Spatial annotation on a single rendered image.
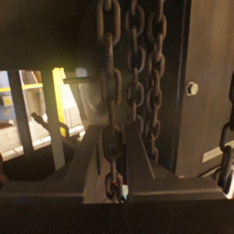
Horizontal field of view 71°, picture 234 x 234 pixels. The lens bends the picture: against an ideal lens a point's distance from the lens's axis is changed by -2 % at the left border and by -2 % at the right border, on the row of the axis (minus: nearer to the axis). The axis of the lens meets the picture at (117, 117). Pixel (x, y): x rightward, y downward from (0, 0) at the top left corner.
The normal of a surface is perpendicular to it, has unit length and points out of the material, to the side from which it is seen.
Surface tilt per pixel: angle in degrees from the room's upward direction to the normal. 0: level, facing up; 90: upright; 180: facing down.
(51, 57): 90
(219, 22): 90
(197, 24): 90
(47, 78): 90
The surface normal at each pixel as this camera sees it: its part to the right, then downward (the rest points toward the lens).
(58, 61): 0.75, 0.18
